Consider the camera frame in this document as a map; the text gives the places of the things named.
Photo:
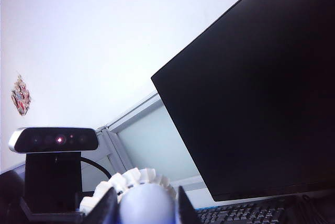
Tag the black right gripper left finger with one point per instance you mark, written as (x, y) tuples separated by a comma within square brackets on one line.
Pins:
[(107, 208)]

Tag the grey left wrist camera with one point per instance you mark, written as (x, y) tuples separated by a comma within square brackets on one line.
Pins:
[(57, 140)]

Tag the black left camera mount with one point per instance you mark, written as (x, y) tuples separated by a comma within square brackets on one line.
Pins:
[(52, 177)]

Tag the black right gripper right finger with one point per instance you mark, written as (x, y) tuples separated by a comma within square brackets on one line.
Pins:
[(187, 213)]

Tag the black computer keyboard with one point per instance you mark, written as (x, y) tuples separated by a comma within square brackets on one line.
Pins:
[(248, 212)]

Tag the colourful wall sticker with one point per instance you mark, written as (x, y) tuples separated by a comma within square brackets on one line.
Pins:
[(21, 95)]

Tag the grey aluminium office partition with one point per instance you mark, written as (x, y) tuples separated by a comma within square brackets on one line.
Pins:
[(146, 143)]

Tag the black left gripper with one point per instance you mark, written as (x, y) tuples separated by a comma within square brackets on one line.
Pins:
[(52, 217)]

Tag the black computer monitor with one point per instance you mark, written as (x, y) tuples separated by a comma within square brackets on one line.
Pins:
[(248, 90)]

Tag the white feather shuttlecock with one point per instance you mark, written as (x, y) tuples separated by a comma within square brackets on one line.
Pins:
[(146, 203)]

